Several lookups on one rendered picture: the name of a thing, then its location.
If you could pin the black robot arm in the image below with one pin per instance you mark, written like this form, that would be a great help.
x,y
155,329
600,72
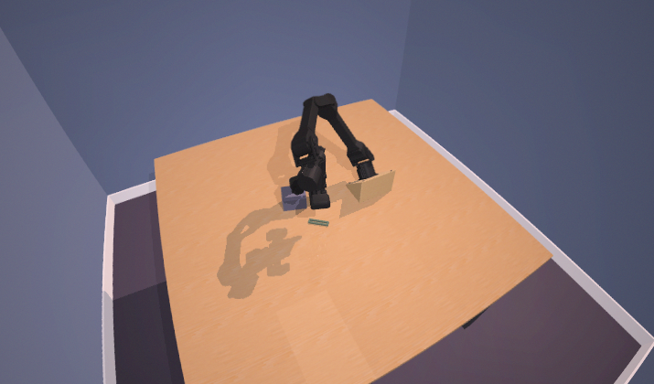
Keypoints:
x,y
305,142

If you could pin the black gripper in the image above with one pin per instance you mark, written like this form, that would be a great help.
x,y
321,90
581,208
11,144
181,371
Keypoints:
x,y
319,198

